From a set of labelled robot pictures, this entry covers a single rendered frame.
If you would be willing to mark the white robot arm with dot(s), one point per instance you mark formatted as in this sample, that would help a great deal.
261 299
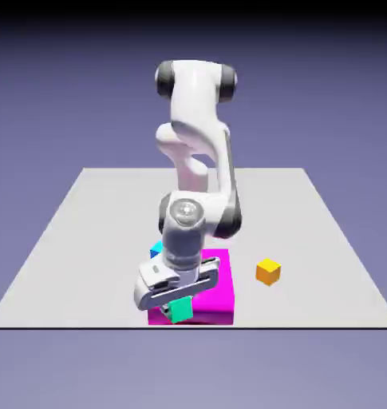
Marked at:
196 105

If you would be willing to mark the large magenta box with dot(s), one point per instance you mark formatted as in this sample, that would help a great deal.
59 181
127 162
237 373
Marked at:
216 287

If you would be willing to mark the small blue cube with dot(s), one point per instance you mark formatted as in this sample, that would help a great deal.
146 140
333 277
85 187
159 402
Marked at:
156 248

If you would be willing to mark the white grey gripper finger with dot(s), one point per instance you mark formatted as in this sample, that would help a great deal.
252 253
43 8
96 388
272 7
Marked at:
164 309

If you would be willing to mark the small orange cube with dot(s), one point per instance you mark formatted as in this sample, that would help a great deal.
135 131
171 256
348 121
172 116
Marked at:
268 271

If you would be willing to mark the small green cube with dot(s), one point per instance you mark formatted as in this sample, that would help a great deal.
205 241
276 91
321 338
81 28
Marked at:
180 309

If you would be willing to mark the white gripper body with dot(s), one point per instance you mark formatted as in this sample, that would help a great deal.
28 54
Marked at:
167 292

